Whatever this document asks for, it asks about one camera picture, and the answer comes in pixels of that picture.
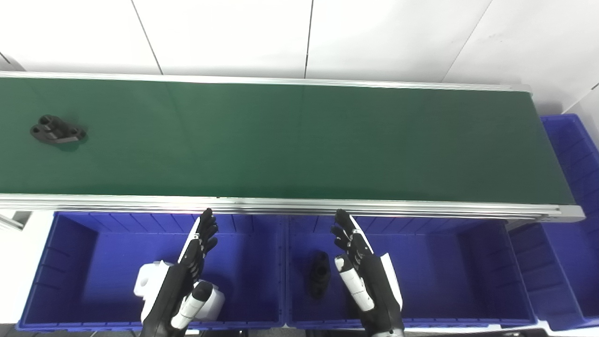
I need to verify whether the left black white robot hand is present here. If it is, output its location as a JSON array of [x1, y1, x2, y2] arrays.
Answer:
[[140, 208, 219, 337]]

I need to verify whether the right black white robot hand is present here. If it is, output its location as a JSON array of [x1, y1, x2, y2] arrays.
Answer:
[[331, 209, 406, 337]]

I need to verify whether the black flange part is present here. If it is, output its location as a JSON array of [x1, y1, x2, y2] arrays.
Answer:
[[306, 251, 332, 300], [30, 115, 88, 145]]

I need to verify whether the blue bin with black parts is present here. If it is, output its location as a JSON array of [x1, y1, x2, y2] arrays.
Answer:
[[284, 214, 539, 329]]

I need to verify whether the blue bin with white parts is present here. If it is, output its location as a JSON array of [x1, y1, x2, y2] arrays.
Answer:
[[16, 212, 287, 332]]

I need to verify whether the green conveyor belt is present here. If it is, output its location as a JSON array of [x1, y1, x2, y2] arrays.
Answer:
[[0, 77, 576, 205], [0, 71, 586, 232]]

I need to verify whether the blue bin at conveyor end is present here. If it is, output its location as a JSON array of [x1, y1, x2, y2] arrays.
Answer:
[[508, 114, 599, 331]]

